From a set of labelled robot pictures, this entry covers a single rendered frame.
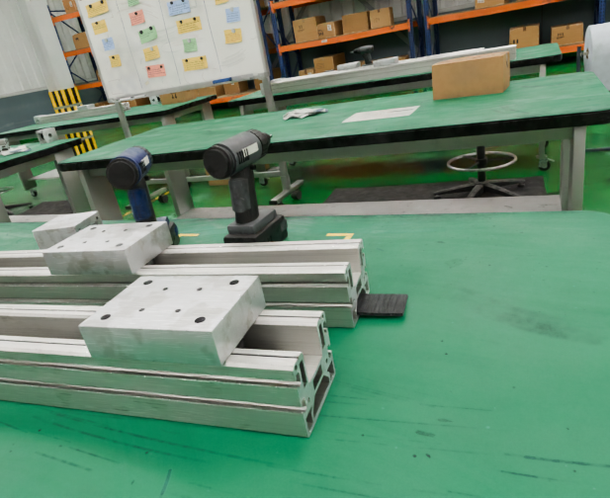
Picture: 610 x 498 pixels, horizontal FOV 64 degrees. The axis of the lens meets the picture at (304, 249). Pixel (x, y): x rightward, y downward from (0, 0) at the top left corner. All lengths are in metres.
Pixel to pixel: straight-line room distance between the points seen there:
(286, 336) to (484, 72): 1.96
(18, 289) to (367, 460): 0.67
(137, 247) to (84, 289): 0.12
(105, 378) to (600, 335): 0.55
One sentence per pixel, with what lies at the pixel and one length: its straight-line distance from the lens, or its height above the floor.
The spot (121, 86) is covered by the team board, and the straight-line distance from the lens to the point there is 4.33.
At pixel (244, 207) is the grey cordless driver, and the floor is 0.88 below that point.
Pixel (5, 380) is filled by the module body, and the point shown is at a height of 0.81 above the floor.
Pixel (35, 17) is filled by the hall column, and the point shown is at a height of 2.16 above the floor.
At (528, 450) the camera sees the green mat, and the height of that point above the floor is 0.78.
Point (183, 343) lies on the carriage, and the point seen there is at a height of 0.89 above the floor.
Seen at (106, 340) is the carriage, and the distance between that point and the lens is 0.55.
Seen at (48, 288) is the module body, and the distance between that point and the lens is 0.90.
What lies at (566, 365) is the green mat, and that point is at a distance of 0.58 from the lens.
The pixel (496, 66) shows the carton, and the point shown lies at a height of 0.89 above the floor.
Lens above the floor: 1.13
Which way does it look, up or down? 23 degrees down
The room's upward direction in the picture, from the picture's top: 11 degrees counter-clockwise
